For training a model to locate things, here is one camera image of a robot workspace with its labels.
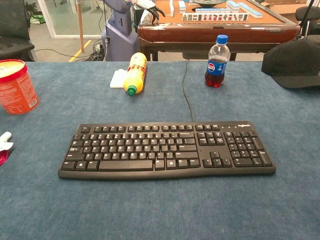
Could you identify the black Logitech computer keyboard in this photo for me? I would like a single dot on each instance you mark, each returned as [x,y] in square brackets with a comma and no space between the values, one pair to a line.
[150,150]

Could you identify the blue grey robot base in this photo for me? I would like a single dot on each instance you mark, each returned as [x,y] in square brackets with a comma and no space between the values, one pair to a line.
[120,37]

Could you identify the black fingered background robot hand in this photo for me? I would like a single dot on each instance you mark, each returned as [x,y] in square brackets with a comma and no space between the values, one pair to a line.
[155,12]

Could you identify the yellow bottle with green cap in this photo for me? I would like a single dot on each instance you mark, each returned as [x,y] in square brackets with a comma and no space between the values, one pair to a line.
[136,75]

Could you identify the white card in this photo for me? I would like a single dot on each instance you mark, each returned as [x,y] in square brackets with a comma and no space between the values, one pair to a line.
[117,78]

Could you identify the small Pepsi cola bottle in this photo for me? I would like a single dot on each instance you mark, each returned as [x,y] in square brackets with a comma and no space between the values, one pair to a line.
[217,70]

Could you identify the blue table cloth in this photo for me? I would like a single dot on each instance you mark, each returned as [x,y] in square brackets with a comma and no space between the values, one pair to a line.
[160,212]

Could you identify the brown mahjong table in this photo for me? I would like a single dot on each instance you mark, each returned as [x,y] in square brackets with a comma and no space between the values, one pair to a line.
[217,32]

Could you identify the row of face-up mahjong tiles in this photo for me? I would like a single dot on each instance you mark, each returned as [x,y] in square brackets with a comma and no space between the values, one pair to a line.
[215,17]

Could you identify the row of blue-backed mahjong tiles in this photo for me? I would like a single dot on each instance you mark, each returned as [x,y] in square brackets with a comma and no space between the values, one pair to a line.
[212,10]

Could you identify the wooden pole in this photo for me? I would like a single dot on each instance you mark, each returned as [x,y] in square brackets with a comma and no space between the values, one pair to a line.
[80,25]

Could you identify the black baseball cap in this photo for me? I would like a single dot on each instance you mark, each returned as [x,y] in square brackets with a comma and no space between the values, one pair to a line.
[292,62]

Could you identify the orange instant noodle cup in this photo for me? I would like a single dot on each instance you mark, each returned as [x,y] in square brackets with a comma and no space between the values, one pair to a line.
[17,92]

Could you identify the white and pink spout pouch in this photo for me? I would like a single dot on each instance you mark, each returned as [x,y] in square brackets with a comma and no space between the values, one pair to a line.
[4,146]

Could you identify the black office chair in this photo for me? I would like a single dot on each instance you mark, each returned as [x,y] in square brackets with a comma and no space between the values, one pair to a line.
[12,25]

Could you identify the black tripod stand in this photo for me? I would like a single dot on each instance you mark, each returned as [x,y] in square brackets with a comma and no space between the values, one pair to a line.
[306,17]

